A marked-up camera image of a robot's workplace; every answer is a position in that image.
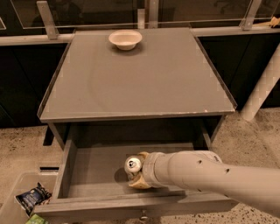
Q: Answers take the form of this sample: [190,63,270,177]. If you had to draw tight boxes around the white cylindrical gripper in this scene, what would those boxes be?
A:
[129,151,166,189]

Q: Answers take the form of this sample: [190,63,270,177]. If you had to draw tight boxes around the silver green 7up can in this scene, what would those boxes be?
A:
[124,156,144,180]

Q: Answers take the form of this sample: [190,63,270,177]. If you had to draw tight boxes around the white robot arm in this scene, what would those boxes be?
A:
[124,150,280,218]

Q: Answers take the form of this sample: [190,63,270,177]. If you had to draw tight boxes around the metal drawer knob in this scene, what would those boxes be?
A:
[139,210,149,221]

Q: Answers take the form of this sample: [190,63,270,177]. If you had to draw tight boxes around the grey open top drawer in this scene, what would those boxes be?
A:
[33,125,240,222]

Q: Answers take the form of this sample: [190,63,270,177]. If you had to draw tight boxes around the grey cabinet with counter top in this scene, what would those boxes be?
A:
[38,28,236,148]

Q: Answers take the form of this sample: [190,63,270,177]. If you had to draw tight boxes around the green snack bag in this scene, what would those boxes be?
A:
[25,214,51,224]

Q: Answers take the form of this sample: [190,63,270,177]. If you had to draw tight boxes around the dark blue snack bag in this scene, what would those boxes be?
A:
[15,182,52,216]

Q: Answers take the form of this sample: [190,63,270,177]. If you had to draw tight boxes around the white paper bowl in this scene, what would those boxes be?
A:
[108,30,143,51]

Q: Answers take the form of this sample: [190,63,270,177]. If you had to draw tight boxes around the clear plastic bin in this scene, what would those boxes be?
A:
[0,171,74,224]

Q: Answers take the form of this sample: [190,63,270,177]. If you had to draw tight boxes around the metal railing with glass panels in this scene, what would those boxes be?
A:
[0,0,280,46]

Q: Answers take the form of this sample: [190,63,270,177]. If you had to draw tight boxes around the white diagonal post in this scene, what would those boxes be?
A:
[241,44,280,122]

